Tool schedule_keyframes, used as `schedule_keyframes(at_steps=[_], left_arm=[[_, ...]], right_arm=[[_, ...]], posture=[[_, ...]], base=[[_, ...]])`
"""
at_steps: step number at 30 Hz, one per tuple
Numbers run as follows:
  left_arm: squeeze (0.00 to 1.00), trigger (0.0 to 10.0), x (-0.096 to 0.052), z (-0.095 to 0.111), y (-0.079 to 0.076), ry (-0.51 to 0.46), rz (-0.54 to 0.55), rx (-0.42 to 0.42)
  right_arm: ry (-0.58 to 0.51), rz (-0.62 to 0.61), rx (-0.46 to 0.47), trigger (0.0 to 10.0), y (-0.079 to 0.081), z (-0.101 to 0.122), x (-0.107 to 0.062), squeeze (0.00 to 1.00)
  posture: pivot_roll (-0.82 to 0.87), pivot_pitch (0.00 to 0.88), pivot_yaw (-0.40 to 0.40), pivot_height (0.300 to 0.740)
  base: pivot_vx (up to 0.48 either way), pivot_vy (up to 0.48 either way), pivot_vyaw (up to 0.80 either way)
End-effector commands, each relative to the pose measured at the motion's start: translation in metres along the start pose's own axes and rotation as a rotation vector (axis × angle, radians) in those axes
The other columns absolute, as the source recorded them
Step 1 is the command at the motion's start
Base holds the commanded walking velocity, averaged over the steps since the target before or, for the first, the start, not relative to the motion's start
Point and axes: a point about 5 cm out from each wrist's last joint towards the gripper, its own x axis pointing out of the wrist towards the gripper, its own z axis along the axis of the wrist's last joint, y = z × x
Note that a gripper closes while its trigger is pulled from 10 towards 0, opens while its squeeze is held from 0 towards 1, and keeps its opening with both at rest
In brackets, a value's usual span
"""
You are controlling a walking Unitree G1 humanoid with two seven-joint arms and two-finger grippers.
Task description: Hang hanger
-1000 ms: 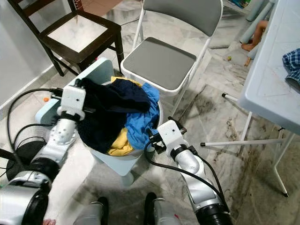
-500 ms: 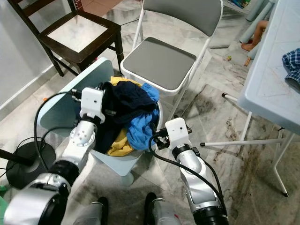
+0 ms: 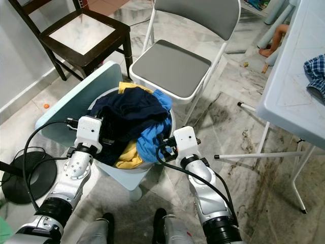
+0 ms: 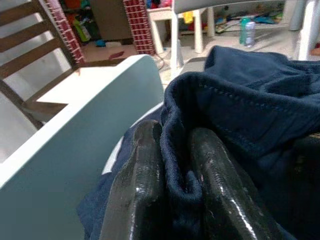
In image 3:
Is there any dark navy garment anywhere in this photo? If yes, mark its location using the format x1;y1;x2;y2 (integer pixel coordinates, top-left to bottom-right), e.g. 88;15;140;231
89;87;171;166

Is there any light blue garment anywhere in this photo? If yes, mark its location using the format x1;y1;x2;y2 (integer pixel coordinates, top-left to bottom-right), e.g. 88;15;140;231
136;90;173;163

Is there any yellow garment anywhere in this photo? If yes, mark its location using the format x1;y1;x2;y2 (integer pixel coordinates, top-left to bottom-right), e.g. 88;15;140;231
114;81;150;170

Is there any white laundry basket with lid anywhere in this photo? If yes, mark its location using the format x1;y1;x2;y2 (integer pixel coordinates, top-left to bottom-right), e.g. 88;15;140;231
35;61;176;191

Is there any grey white folding chair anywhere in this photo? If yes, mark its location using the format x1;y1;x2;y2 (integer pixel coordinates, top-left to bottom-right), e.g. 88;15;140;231
128;0;242;123

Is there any black round floor stand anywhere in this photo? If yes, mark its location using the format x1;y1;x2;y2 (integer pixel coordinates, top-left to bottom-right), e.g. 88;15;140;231
0;160;57;205

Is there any robot right leg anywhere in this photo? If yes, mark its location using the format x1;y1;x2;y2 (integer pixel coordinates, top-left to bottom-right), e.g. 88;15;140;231
152;208;199;244

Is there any robot leg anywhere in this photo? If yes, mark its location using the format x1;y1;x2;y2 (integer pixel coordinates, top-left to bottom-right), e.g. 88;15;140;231
81;213;117;244
152;208;199;244

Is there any robot left leg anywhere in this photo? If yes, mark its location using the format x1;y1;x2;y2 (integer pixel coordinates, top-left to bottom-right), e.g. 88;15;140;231
81;213;117;244

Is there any dark wooden chair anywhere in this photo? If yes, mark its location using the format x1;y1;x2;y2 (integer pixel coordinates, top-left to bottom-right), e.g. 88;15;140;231
8;0;133;82

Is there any green cloth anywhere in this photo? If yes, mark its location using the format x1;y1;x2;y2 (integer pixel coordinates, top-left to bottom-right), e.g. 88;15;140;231
0;216;13;244

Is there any small child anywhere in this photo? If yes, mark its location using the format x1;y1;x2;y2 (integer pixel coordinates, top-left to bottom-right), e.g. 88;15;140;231
258;23;287;57

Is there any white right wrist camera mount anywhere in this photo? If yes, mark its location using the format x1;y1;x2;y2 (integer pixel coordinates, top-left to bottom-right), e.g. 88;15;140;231
173;126;199;162

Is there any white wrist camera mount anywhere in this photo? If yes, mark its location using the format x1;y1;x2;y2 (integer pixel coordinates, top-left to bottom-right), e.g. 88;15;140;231
173;126;199;162
75;116;103;154

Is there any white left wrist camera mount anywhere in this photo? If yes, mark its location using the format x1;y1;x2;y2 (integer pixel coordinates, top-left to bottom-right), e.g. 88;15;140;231
75;116;103;154

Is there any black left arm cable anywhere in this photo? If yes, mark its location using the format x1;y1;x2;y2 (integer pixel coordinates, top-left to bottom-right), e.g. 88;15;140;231
24;118;79;211

